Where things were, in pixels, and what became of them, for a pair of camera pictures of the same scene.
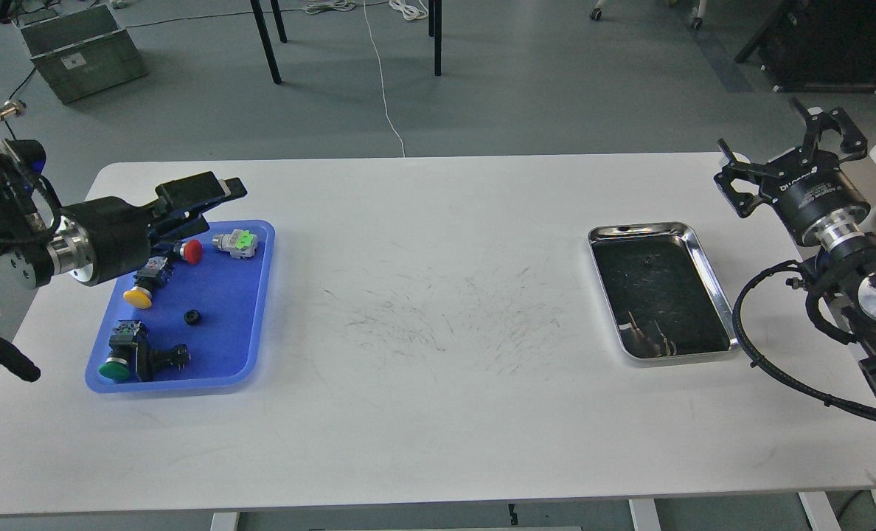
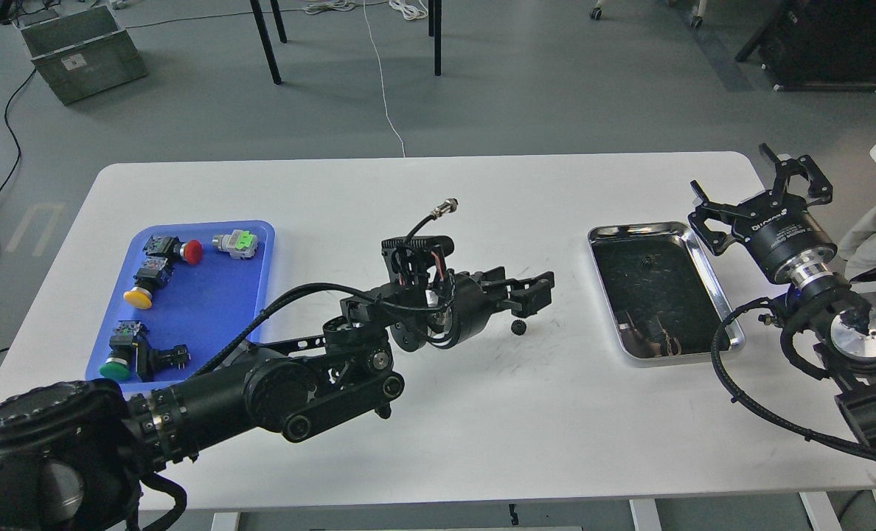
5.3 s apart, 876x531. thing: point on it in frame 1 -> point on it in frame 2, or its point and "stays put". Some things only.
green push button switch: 122,353 stays put
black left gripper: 98,240 -> 471,298
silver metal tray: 663,301 stays put
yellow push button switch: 155,271 stays put
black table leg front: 265,40 stays put
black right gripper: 817,198 -> 783,235
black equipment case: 835,46 stays put
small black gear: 192,317 -> 518,327
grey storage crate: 80,51 stays put
